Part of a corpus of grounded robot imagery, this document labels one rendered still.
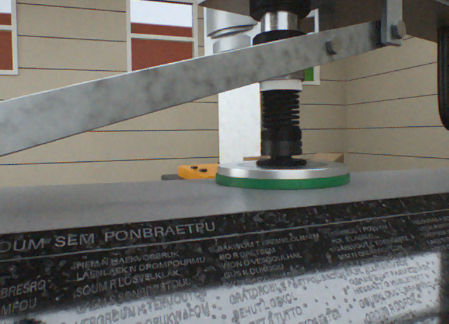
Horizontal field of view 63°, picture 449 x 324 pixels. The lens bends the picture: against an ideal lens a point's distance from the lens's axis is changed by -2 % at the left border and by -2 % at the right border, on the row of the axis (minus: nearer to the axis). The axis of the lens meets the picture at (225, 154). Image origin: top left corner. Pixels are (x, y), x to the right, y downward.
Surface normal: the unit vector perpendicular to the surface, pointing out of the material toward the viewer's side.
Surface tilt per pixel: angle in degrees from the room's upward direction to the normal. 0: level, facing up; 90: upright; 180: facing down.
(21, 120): 90
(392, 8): 90
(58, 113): 90
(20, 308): 45
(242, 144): 90
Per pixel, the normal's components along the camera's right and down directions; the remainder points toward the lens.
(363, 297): 0.24, -0.68
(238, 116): -0.65, 0.05
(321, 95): 0.34, 0.04
